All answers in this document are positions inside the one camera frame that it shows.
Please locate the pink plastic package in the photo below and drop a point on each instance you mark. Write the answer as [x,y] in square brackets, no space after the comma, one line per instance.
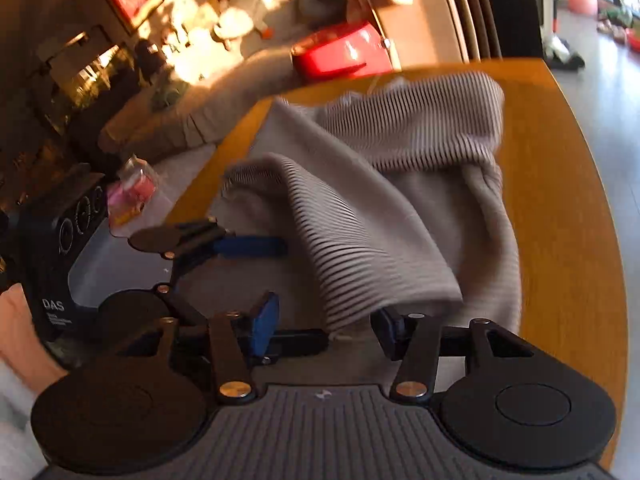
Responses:
[132,192]

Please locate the leafy green plant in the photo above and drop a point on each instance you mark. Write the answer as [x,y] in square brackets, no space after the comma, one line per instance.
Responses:
[617,15]

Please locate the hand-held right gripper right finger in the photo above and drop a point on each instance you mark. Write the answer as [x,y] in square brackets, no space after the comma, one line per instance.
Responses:
[390,332]

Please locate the beige cabinet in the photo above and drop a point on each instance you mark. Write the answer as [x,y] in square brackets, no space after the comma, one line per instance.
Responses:
[425,25]

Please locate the pair of beige slippers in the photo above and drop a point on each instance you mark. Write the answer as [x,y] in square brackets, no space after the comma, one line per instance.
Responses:
[612,32]

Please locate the beige covered sofa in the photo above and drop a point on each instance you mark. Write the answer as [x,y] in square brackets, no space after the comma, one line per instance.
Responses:
[225,90]

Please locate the dark brown curtain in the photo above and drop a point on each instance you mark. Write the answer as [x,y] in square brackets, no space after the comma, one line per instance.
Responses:
[510,5]

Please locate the small red basin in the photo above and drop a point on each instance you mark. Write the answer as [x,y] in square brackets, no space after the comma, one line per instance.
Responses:
[634,39]

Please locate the dark wooden cabinet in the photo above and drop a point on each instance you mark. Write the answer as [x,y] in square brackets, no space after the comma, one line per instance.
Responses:
[75,85]

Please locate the grey striped garment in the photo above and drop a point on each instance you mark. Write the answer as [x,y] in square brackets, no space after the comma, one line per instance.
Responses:
[400,210]

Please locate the white goose plush toy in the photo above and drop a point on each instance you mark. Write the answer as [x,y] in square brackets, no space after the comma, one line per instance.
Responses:
[240,5]

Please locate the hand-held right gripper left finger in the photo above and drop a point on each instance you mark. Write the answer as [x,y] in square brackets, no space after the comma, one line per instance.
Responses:
[265,322]

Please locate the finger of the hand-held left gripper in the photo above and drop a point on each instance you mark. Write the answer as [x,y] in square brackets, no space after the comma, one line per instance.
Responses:
[250,246]
[300,342]

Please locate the person's left hand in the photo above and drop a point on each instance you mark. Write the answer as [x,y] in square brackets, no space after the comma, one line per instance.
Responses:
[20,340]

